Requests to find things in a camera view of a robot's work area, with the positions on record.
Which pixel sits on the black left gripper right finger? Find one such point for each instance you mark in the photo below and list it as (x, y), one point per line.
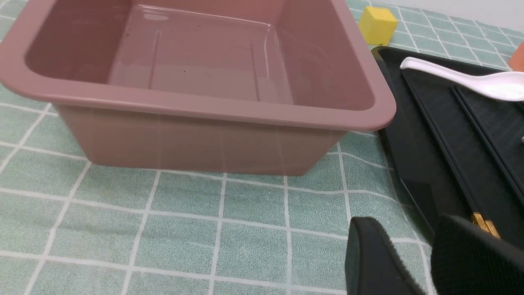
(466, 260)

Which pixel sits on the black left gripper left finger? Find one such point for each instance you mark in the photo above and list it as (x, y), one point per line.
(373, 266)

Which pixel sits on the black chopstick gold band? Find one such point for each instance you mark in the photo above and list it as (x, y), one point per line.
(439, 107)
(500, 126)

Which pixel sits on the black plastic tray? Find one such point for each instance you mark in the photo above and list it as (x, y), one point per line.
(420, 166)

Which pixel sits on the white ceramic spoon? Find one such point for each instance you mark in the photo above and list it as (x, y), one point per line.
(503, 86)

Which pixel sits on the orange object at edge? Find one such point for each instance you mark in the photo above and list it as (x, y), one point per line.
(516, 62)

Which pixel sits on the pink plastic bin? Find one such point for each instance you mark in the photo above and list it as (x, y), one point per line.
(262, 87)

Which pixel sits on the yellow cube block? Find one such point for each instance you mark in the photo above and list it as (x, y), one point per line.
(377, 25)

